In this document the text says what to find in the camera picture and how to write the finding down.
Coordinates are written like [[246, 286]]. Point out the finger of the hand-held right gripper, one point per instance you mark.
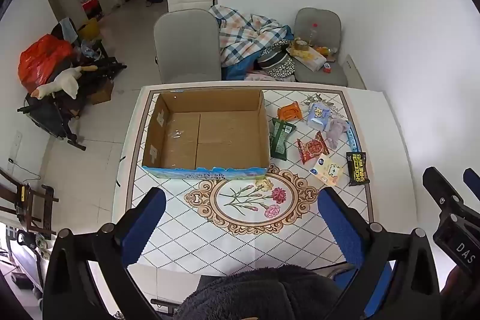
[[440, 187], [471, 178]]

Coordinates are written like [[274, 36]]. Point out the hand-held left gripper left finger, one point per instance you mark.
[[144, 226]]

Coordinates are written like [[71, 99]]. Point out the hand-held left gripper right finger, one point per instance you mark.
[[337, 226]]

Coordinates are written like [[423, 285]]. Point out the long blue snack packet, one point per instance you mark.
[[352, 140]]

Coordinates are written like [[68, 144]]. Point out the orange snack packet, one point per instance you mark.
[[289, 112]]

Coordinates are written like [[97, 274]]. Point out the white cartoon tissue pack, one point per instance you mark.
[[328, 170]]

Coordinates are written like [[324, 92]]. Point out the black wipes packet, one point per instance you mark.
[[357, 168]]

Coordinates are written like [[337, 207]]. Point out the red snack packet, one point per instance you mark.
[[313, 149]]

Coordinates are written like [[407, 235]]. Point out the purple plastic packet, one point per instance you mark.
[[335, 130]]

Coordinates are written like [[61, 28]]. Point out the green snack packet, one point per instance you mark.
[[280, 140]]

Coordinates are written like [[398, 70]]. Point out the person's dark fleece clothing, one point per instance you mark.
[[255, 293]]

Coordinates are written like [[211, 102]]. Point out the blue star tissue pack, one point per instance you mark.
[[318, 115]]

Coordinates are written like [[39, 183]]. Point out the dark wooden chair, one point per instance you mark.
[[22, 207]]

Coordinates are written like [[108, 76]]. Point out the small brown cardboard box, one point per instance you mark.
[[101, 92]]

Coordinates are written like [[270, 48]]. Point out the small red box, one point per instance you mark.
[[327, 68]]

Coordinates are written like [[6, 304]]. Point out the white goose plush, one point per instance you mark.
[[65, 80]]

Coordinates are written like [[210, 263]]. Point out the pink cloth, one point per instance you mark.
[[262, 77]]

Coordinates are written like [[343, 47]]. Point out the yellow white tissue box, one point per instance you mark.
[[309, 60]]

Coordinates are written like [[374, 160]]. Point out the black white striped cloth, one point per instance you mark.
[[275, 61]]

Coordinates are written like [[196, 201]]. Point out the yellow snack bag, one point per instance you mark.
[[325, 50]]

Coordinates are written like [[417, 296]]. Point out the brown tape roll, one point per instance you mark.
[[296, 51]]

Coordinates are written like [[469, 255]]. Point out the grey tall-back chair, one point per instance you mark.
[[187, 42]]

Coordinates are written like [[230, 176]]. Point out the clear plastic bottle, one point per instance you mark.
[[315, 33]]

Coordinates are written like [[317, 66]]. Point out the orange plastic bag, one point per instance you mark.
[[43, 57]]

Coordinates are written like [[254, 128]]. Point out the grey padded chair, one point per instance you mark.
[[318, 20]]

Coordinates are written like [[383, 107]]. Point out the plaid blanket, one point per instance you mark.
[[243, 35]]

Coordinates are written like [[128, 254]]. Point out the black folding frame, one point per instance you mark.
[[48, 113]]

